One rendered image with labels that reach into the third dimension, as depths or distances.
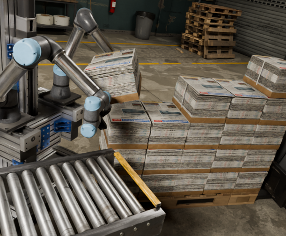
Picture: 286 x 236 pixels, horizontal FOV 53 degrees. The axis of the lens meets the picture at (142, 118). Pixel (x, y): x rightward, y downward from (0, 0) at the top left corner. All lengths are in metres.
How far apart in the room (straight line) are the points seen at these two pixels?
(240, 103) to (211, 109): 0.22
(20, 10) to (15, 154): 0.85
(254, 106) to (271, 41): 7.20
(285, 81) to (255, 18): 7.57
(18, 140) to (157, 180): 1.09
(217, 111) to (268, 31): 7.54
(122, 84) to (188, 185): 1.14
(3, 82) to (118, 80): 0.60
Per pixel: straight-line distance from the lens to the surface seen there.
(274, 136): 2.57
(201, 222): 2.55
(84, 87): 1.50
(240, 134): 2.37
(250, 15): 9.98
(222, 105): 2.14
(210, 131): 2.21
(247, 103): 2.24
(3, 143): 1.94
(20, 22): 1.94
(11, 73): 1.54
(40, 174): 1.47
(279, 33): 9.35
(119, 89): 1.68
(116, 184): 1.45
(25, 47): 1.43
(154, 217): 1.31
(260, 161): 2.66
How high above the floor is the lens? 1.71
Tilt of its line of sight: 26 degrees down
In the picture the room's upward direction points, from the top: 11 degrees clockwise
